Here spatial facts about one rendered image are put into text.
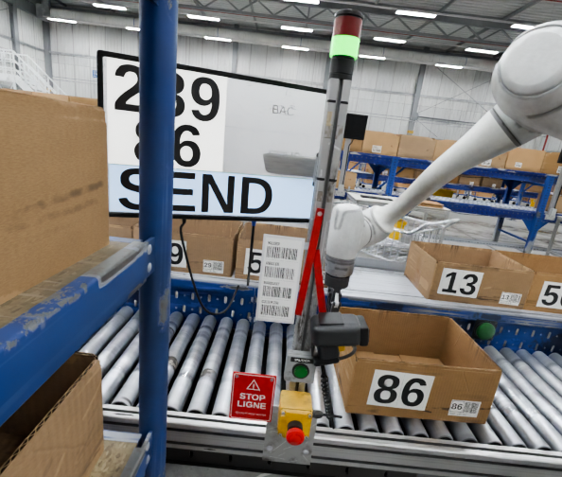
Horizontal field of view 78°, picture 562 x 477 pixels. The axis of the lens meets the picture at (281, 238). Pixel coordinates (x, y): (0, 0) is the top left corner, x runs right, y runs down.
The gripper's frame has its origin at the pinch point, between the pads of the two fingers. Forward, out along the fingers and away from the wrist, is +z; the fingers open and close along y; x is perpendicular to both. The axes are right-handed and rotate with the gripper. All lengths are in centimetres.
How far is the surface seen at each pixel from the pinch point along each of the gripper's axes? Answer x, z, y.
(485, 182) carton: 545, -7, -893
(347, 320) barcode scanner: -3.2, -23.0, 34.7
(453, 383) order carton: 30.6, -1.0, 21.4
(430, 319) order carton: 35.1, -4.5, -7.6
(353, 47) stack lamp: -10, -74, 31
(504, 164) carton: 333, -59, -480
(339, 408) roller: 2.3, 11.2, 20.4
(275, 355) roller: -15.8, 10.9, -0.4
